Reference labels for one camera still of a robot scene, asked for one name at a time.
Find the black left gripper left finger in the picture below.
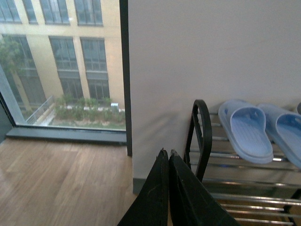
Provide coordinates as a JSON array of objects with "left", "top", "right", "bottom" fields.
[{"left": 118, "top": 149, "right": 169, "bottom": 226}]

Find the grey knit sneaker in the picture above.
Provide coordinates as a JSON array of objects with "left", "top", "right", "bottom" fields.
[{"left": 295, "top": 103, "right": 301, "bottom": 114}]

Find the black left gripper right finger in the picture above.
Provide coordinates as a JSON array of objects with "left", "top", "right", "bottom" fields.
[{"left": 169, "top": 150, "right": 239, "bottom": 226}]

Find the light blue slide sandal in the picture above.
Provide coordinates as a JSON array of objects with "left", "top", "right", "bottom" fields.
[
  {"left": 218, "top": 99, "right": 274, "bottom": 164},
  {"left": 258, "top": 104, "right": 301, "bottom": 168}
]

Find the black metal shoe rack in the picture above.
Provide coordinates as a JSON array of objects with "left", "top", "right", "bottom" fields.
[{"left": 184, "top": 99, "right": 301, "bottom": 226}]

